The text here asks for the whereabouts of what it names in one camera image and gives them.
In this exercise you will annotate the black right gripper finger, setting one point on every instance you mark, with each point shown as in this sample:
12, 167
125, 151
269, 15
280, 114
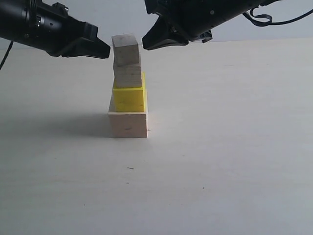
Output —
162, 34

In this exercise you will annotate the small wooden cube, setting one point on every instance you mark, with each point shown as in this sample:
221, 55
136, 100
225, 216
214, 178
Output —
126, 49

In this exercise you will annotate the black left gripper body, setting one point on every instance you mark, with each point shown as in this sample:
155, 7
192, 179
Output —
46, 27

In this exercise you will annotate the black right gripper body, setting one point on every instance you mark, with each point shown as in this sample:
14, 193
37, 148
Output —
194, 19

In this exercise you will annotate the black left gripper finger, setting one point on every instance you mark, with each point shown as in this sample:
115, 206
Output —
87, 48

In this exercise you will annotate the medium grooved wooden cube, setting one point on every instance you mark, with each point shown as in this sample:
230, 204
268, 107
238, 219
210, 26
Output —
128, 76

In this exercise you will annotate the large light wooden cube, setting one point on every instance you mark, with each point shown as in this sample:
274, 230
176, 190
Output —
128, 124

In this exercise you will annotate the yellow cube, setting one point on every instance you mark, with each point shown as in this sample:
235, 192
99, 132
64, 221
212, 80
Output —
132, 100

